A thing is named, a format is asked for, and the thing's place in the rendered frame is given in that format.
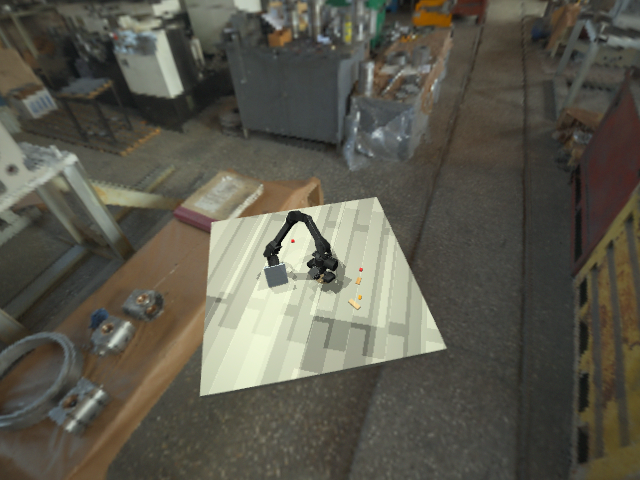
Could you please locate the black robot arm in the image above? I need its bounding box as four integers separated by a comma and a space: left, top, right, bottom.
263, 210, 338, 280

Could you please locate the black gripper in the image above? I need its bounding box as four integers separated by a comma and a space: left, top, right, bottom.
307, 258, 335, 283

